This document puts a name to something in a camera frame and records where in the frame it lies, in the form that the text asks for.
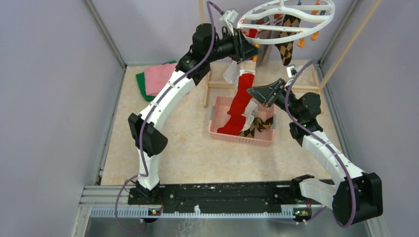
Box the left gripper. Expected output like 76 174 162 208
206 28 261 63

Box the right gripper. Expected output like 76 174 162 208
246 78 301 120

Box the brown argyle sock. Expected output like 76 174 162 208
238 117 274 138
274 14 302 67

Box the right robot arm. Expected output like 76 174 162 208
247 79 383 227

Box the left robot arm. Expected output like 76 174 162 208
128 23 261 204

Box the white round sock hanger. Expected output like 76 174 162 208
237 0 335 47

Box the striped white sock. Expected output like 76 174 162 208
223 61 240 89

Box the wooden drying rack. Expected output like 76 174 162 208
198 0 383 115

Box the pink plastic basket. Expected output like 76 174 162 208
208 96 276 147

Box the pink folded cloth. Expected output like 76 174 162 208
144 63 177 96

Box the green folded cloth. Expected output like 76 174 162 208
136 61 177 102

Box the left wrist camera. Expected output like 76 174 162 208
219 9 238 35

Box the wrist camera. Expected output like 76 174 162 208
286 65 299 79
219 9 238 35

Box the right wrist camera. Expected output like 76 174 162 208
286 65 299 79

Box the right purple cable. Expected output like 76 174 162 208
284 60 357 229

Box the purple cable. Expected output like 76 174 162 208
114 0 226 234
284 60 357 229

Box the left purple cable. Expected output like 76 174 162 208
114 0 226 234

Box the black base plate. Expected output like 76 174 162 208
128 181 307 205

